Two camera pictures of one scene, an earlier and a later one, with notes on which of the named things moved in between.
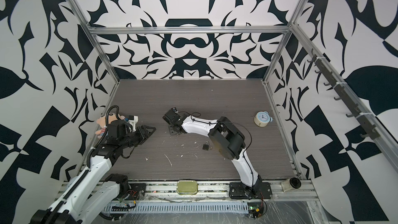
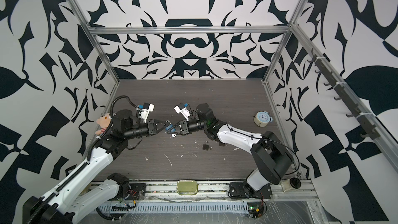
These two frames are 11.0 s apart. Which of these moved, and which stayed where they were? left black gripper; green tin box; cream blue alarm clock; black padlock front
Moved: left black gripper
Stayed: cream blue alarm clock; green tin box; black padlock front
